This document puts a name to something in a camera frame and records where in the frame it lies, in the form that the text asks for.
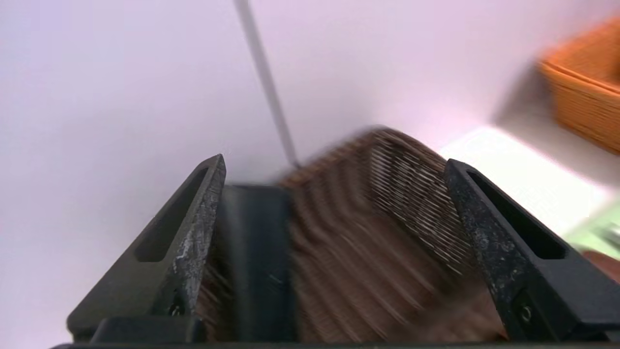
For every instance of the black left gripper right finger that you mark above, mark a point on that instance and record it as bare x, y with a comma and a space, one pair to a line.
528, 271

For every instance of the orange wicker basket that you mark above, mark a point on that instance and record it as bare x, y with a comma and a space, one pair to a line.
591, 92

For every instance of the black leather snap pouch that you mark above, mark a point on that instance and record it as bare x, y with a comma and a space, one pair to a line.
256, 257

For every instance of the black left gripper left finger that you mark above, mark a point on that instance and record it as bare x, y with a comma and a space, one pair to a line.
160, 271

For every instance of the light green plastic tray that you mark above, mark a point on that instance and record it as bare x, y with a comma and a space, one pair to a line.
598, 230

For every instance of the dark brown wicker basket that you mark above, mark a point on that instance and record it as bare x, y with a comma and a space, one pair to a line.
378, 232

